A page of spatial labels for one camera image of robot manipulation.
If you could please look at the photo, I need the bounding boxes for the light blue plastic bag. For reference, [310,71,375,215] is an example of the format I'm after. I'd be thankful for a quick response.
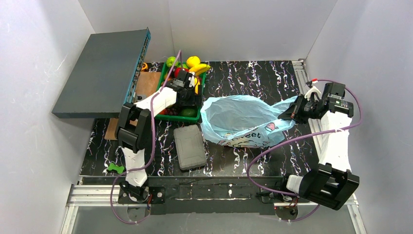
[200,95,296,148]

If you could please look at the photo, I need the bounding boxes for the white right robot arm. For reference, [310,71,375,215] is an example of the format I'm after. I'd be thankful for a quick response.
[279,79,359,210]

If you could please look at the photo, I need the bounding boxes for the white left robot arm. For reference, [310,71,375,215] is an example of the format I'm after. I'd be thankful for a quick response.
[115,68,203,195]

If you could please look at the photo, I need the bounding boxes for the yellow fake banana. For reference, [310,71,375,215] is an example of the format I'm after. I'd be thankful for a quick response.
[189,63,211,77]

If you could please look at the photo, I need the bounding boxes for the green fake avocado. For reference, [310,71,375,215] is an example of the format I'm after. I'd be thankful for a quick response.
[179,108,197,117]

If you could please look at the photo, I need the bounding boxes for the dark fake grapes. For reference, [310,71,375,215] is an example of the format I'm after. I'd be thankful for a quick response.
[160,107,181,116]

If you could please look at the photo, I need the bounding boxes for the green plastic fruit crate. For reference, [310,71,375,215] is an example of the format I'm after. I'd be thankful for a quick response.
[155,67,206,123]

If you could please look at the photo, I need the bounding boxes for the wooden board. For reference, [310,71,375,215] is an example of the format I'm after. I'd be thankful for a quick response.
[104,72,161,140]

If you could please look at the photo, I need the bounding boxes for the green bone-shaped toy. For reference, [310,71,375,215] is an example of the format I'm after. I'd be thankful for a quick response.
[107,162,125,175]

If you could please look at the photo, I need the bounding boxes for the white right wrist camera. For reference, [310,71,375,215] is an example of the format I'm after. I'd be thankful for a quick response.
[304,78,321,102]

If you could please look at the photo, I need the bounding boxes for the dark grey network switch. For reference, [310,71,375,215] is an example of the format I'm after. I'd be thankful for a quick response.
[52,28,151,119]

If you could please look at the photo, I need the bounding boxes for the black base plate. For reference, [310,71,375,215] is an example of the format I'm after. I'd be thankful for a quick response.
[117,175,323,215]

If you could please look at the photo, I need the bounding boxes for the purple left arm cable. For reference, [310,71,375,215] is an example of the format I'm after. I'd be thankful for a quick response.
[110,49,183,225]

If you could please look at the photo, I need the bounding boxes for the aluminium frame rail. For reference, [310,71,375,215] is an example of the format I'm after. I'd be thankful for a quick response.
[60,185,147,234]

